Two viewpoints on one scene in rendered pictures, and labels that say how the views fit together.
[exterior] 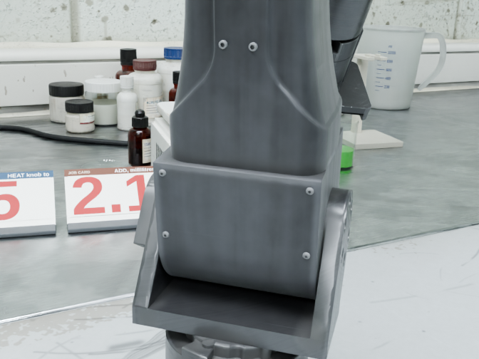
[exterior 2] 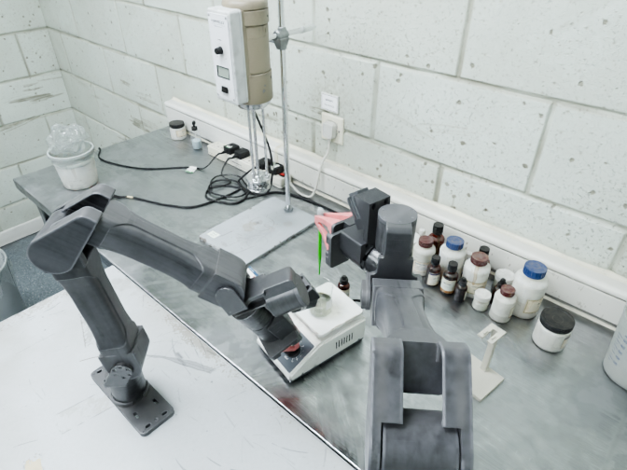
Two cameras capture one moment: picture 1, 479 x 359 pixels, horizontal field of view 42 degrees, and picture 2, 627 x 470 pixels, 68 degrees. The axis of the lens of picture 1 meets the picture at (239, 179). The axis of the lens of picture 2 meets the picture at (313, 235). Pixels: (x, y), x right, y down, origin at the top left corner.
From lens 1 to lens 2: 95 cm
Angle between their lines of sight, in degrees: 65
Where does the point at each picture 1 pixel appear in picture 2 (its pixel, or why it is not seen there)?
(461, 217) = (340, 442)
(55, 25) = (425, 188)
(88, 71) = (426, 222)
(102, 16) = (452, 194)
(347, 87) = (277, 343)
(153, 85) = (420, 255)
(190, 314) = not seen: hidden behind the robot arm
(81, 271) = (221, 326)
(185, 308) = not seen: hidden behind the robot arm
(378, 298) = (229, 414)
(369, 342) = (195, 415)
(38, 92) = not seen: hidden behind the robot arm
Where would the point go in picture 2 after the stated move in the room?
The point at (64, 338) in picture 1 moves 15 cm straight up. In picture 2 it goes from (179, 341) to (167, 290)
